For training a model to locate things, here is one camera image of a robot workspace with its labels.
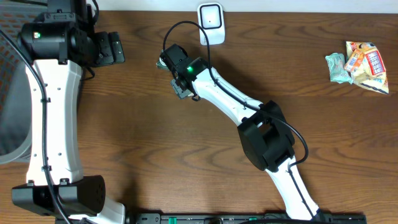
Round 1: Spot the green wipes pack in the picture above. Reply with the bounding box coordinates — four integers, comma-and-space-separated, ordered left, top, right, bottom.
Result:
325, 53, 353, 85

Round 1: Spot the orange snack pack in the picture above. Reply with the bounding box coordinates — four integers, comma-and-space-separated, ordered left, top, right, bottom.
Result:
344, 49, 364, 72

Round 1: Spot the yellow wet wipes pack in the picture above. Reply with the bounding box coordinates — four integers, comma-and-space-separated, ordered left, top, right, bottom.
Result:
346, 41, 389, 95

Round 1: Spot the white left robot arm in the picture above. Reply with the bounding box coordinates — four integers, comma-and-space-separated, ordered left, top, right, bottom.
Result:
12, 1, 127, 223

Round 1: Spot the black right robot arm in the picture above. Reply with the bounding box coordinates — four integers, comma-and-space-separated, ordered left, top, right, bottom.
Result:
160, 44, 322, 221

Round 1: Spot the white barcode scanner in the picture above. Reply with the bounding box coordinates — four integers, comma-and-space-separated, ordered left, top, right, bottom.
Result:
197, 2, 226, 45

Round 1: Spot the grey plastic mesh basket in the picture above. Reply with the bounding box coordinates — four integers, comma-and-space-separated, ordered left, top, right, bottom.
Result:
1, 1, 35, 164

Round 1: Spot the black camera cable right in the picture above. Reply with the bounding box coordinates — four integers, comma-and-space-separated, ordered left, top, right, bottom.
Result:
162, 20, 310, 218

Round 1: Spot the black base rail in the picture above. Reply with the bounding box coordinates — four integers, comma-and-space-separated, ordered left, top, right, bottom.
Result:
125, 213, 367, 224

